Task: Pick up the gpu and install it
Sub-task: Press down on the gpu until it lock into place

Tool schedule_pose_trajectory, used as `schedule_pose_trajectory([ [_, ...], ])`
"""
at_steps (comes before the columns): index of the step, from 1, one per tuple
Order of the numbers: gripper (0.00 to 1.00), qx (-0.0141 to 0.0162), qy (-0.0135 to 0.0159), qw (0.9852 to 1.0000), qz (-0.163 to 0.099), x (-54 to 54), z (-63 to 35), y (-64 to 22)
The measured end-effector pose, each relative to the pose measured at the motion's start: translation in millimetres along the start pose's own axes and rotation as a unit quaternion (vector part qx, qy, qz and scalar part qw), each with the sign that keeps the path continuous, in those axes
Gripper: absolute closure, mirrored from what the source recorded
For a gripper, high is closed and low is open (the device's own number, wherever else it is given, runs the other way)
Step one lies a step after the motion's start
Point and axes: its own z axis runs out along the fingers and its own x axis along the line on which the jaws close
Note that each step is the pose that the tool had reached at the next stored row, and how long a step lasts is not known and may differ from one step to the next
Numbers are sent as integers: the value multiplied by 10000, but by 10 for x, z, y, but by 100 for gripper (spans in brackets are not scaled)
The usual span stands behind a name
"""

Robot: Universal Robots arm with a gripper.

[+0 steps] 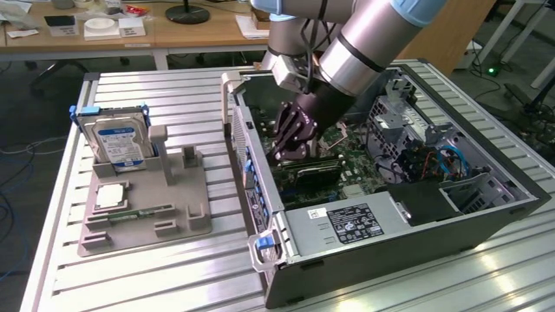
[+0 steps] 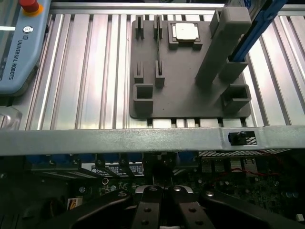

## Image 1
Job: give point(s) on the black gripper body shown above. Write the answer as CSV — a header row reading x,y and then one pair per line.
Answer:
x,y
327,104

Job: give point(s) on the graphics card with metal bracket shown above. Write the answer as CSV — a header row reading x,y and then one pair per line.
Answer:
x,y
319,177

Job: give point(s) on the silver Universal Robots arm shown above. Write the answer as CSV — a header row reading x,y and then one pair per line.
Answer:
x,y
368,42

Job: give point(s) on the metal socket cover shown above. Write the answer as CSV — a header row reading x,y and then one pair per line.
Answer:
x,y
336,139

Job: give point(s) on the installed RAM stick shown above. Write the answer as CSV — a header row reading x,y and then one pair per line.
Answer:
x,y
323,162

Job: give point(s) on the green motherboard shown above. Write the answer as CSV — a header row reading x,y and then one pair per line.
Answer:
x,y
355,175

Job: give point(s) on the metal disk bay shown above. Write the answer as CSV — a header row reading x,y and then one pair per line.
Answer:
x,y
390,130

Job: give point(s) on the grey power supply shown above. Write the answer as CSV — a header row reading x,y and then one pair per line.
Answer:
x,y
312,234

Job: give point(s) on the stack of white papers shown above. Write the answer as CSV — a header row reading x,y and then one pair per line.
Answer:
x,y
254,27

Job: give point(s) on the black plastic shroud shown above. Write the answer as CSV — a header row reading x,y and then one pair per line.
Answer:
x,y
421,201

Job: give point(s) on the brown cardboard box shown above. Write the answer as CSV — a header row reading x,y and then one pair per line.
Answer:
x,y
260,14

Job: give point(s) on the blue case latch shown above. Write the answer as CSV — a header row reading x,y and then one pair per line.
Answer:
x,y
264,243

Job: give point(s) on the grey parts rack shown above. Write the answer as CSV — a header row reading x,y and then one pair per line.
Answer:
x,y
174,195

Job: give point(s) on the wooden cabinet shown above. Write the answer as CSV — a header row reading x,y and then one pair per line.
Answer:
x,y
455,39

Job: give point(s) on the wooden desk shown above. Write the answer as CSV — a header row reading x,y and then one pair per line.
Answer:
x,y
195,32

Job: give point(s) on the hard disk with blue label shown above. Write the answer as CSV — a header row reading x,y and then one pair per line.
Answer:
x,y
116,143

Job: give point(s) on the open black PC case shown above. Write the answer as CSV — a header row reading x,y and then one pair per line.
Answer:
x,y
390,260

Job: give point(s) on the device with green light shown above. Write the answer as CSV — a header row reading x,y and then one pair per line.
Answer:
x,y
491,71

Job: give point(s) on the black round lamp base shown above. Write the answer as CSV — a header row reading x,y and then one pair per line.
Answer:
x,y
188,14

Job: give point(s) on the green RAM stick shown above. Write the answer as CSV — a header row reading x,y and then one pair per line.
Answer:
x,y
130,216

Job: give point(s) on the silver CPU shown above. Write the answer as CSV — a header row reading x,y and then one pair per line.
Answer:
x,y
110,196

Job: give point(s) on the blue disk caddy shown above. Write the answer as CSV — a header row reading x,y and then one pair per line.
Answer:
x,y
88,110

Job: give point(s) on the small white box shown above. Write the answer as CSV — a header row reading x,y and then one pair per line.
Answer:
x,y
131,27

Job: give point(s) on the red packet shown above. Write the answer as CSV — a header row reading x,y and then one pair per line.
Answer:
x,y
135,10

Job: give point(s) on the white round holder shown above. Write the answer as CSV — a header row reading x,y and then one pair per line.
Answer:
x,y
102,29

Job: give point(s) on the white box with dark top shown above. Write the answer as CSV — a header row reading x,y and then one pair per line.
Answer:
x,y
63,26

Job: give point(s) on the grey cup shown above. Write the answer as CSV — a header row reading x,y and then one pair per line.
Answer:
x,y
63,4

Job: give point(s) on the white paper card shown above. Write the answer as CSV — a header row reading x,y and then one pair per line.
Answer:
x,y
22,33

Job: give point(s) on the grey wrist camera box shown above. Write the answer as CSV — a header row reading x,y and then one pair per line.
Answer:
x,y
288,73

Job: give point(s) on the white desk frame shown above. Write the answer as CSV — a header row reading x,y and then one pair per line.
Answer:
x,y
515,29

